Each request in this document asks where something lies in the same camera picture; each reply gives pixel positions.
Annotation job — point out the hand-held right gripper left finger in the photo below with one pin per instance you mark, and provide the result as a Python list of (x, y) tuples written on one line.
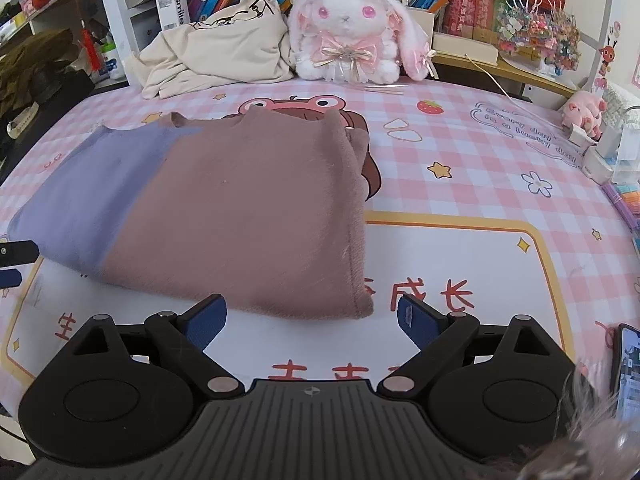
[(207, 322)]

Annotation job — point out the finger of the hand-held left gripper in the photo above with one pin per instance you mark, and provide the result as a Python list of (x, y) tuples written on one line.
[(17, 253), (10, 278)]

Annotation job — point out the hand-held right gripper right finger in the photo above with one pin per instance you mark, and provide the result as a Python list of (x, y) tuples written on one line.
[(417, 322)]

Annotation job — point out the purple sweatshirt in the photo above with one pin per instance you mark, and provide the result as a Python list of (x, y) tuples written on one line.
[(85, 195)]

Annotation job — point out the dusty pink fleece sweater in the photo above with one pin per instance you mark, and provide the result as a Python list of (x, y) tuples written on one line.
[(250, 220)]

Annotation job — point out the pink checked bed sheet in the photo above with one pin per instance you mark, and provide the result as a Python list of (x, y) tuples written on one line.
[(475, 270)]

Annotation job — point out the cream band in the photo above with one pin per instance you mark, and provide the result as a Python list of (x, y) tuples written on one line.
[(22, 121)]

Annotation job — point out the olive green garment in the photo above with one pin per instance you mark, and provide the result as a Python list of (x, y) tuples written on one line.
[(35, 65)]

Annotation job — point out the white bottle with green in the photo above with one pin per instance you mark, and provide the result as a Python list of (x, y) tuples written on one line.
[(108, 60)]

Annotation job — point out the smartphone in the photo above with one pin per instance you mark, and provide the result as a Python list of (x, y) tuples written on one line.
[(627, 375)]

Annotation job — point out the person's fluffy clothing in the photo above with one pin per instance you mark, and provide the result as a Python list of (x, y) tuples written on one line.
[(600, 440)]

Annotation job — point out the red tassel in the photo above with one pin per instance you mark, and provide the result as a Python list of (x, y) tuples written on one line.
[(91, 45)]

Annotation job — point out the purple strips bundle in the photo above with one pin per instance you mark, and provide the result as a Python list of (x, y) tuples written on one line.
[(625, 205)]

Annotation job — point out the white storage boxes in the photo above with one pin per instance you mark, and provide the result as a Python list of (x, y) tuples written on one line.
[(600, 160)]

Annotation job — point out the beige printed garment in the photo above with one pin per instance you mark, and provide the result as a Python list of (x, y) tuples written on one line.
[(210, 55)]

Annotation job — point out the wooden bookshelf board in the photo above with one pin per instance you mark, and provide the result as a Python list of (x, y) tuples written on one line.
[(525, 77)]

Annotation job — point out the small pink pig plush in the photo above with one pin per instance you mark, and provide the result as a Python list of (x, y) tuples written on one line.
[(582, 110)]

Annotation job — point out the thick white book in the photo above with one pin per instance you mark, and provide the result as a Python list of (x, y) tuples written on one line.
[(465, 47)]

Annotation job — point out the white product box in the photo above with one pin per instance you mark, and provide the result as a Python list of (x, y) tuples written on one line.
[(170, 7)]

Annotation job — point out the white pink bunny plush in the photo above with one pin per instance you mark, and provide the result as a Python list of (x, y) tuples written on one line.
[(345, 35)]

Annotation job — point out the colourful hair accessories display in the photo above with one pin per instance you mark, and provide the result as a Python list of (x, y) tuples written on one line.
[(540, 30)]

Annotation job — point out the white shelf post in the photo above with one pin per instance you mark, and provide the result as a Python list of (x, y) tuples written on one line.
[(112, 10)]

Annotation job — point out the red deer wall sticker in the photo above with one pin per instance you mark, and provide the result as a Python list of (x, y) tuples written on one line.
[(607, 55)]

